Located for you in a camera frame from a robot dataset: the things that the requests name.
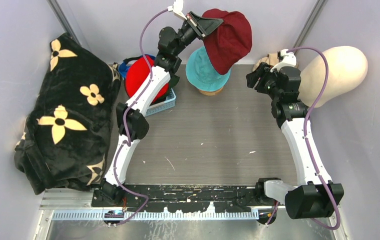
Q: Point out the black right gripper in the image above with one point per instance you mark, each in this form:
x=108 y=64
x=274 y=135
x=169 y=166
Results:
x=263 y=71

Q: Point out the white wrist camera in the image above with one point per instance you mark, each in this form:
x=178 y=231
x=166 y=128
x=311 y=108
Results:
x=285 y=58
x=177 y=9

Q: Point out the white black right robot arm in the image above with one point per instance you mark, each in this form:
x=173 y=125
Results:
x=315 y=194

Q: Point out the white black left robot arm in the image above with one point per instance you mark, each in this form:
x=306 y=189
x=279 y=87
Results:
x=131 y=120

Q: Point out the dark green bucket hat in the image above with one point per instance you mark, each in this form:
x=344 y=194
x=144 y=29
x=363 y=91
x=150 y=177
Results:
x=174 y=79

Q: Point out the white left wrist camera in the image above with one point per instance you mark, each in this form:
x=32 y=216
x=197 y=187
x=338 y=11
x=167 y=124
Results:
x=177 y=9

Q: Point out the light blue plastic basket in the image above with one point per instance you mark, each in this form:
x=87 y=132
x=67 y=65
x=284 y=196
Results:
x=168 y=103

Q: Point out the dark red bucket hat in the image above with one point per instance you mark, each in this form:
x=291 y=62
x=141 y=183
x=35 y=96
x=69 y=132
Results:
x=230 y=42

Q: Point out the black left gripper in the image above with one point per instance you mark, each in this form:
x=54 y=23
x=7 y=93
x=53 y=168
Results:
x=202 y=26

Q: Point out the wooden hat stand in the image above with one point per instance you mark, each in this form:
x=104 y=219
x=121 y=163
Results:
x=210 y=93

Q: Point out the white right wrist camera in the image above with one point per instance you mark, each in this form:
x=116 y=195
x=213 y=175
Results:
x=285 y=58

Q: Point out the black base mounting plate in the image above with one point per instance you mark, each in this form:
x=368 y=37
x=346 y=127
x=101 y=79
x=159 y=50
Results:
x=185 y=198

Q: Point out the bright red bucket hat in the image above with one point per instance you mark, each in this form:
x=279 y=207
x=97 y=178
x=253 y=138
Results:
x=137 y=74

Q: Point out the black floral blanket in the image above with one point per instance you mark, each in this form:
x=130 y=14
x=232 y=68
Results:
x=66 y=136

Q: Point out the cyan bucket hat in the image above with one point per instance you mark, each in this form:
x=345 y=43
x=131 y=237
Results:
x=201 y=73

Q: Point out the beige crumpled cloth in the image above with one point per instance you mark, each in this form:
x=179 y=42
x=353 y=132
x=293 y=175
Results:
x=270 y=59

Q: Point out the beige mannequin head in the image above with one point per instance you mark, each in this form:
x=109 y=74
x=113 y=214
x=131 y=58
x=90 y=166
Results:
x=347 y=69

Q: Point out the blue bucket hat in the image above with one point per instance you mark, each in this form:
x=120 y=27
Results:
x=125 y=65

